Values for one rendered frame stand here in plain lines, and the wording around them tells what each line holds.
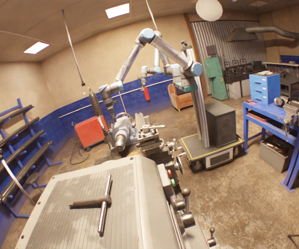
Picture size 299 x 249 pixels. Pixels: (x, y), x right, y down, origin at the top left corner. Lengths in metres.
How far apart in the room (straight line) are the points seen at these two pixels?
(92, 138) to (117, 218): 3.91
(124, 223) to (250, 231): 1.58
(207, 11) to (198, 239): 4.34
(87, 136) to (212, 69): 4.38
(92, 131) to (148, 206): 3.86
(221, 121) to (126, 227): 1.89
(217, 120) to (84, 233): 1.92
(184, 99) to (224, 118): 2.92
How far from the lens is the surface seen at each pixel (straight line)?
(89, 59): 5.50
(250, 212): 1.92
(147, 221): 0.35
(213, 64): 5.15
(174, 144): 1.44
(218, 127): 2.09
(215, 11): 4.30
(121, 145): 1.21
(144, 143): 1.16
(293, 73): 4.41
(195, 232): 0.90
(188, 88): 1.71
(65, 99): 5.91
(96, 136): 4.21
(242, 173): 2.31
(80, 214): 0.44
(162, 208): 0.41
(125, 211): 0.38
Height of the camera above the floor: 1.62
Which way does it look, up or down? 21 degrees down
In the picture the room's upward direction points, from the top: 17 degrees counter-clockwise
